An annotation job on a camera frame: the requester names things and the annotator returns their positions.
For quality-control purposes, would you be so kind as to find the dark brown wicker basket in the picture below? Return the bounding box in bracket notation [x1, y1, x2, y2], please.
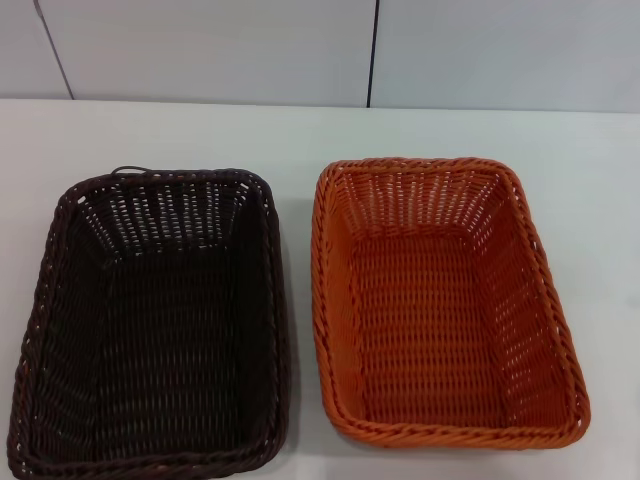
[13, 167, 290, 480]

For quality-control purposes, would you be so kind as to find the orange wicker basket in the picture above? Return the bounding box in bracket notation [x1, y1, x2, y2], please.
[310, 157, 592, 450]

